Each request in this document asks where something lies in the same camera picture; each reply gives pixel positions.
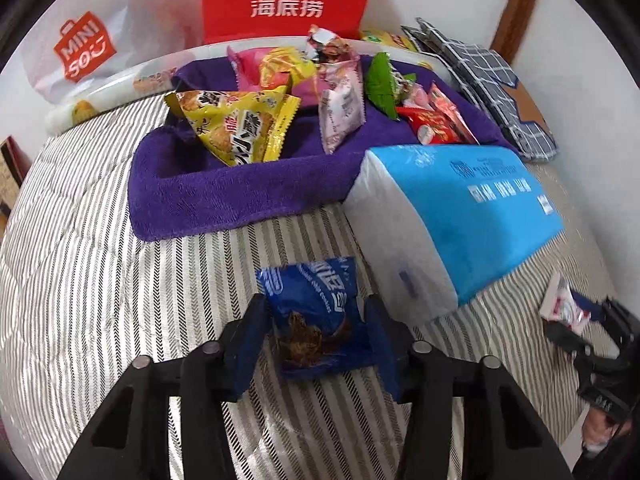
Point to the patterned box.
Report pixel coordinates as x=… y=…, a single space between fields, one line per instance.
x=12 y=170

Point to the clear plastic shopping bag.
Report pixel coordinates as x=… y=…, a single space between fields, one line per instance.
x=125 y=25

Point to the brown wooden door frame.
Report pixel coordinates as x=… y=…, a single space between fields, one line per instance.
x=517 y=10

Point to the red paper bag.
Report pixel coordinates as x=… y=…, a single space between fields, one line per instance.
x=240 y=10

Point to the small white red packet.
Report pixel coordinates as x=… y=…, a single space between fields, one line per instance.
x=562 y=305

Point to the striped mattress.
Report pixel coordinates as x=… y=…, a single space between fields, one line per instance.
x=75 y=260

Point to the silver red snack packet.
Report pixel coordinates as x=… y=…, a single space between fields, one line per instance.
x=450 y=107

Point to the person's right hand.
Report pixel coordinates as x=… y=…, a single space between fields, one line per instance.
x=600 y=430

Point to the pink round candy packet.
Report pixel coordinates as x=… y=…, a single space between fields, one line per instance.
x=417 y=96

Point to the purple cloth tray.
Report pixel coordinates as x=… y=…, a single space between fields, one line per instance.
x=225 y=195

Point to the blue tissue pack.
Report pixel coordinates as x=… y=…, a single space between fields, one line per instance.
x=475 y=220

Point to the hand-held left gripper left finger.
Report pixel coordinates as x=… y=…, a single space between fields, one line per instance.
x=247 y=350

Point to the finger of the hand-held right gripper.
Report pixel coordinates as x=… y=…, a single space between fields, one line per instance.
x=617 y=317
x=565 y=337

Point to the blue snack packet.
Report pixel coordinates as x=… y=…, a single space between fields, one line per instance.
x=310 y=305

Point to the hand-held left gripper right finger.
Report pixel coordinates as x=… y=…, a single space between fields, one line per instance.
x=387 y=355

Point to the plaid cloth with star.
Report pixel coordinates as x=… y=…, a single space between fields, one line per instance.
x=480 y=70

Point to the green snack packet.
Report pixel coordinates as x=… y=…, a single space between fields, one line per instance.
x=381 y=82

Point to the yellow green packet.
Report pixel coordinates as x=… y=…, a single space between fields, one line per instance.
x=385 y=37

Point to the long pink snack packet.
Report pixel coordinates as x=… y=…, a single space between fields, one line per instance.
x=340 y=105

